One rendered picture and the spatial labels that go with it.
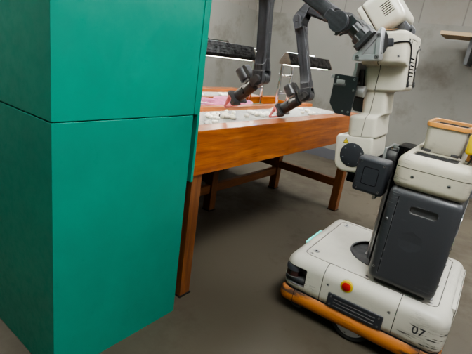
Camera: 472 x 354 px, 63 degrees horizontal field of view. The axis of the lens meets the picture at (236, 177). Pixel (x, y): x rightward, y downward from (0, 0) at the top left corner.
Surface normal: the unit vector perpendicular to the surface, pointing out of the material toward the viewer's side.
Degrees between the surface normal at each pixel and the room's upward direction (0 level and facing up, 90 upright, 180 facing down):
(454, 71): 90
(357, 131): 90
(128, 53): 90
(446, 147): 92
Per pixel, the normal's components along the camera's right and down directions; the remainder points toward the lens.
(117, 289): 0.78, 0.29
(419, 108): -0.57, 0.18
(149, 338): 0.14, -0.94
